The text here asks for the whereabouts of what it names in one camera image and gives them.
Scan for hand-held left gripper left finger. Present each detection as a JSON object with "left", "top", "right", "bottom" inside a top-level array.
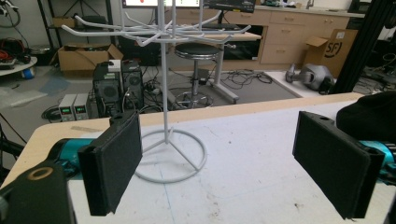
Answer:
[{"left": 78, "top": 111, "right": 143, "bottom": 217}]

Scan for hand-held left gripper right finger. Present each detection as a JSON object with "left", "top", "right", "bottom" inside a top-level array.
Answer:
[{"left": 292, "top": 110, "right": 386, "bottom": 219}]

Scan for black cloth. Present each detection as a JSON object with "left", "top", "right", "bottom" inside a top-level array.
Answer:
[{"left": 335, "top": 91, "right": 396, "bottom": 144}]

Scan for grey bench power supply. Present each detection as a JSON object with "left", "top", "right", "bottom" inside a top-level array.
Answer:
[
  {"left": 58, "top": 93, "right": 78, "bottom": 122},
  {"left": 73, "top": 92, "right": 91, "bottom": 121}
]

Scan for black computer tower white top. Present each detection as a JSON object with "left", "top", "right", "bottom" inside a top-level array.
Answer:
[{"left": 92, "top": 59, "right": 123, "bottom": 119}]

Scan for grey machine part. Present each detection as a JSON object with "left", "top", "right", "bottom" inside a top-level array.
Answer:
[{"left": 285, "top": 63, "right": 336, "bottom": 95}]

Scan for grey floor mat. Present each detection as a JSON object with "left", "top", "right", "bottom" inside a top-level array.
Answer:
[{"left": 146, "top": 70, "right": 304, "bottom": 110}]

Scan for printed cardboard box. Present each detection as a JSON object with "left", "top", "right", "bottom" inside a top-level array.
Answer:
[{"left": 303, "top": 28, "right": 359, "bottom": 78}]

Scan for open cardboard box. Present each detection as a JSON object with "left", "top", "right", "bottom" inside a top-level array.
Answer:
[{"left": 57, "top": 42, "right": 124, "bottom": 75}]

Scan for black metal stand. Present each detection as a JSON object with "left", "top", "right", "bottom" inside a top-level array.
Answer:
[{"left": 330, "top": 0, "right": 396, "bottom": 95}]

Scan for wooden cabinet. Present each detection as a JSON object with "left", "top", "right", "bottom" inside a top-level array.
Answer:
[{"left": 164, "top": 5, "right": 365, "bottom": 72}]

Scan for round white table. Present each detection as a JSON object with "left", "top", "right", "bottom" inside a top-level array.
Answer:
[{"left": 0, "top": 55, "right": 38, "bottom": 77}]

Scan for black round stool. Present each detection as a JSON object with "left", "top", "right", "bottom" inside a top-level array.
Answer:
[{"left": 174, "top": 42, "right": 222, "bottom": 109}]

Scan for black metal shelf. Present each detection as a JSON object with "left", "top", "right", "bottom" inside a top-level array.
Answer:
[{"left": 36, "top": 0, "right": 117, "bottom": 49}]

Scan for computer monitor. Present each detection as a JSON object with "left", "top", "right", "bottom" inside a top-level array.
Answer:
[{"left": 121, "top": 0, "right": 202, "bottom": 9}]

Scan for black monitor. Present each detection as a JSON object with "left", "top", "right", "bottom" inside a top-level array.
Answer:
[{"left": 202, "top": 0, "right": 257, "bottom": 14}]

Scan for white wire display rack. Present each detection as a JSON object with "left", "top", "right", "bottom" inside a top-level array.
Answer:
[{"left": 61, "top": 0, "right": 252, "bottom": 185}]

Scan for black floor cables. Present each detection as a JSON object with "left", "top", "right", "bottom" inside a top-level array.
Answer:
[{"left": 221, "top": 69, "right": 274, "bottom": 91}]

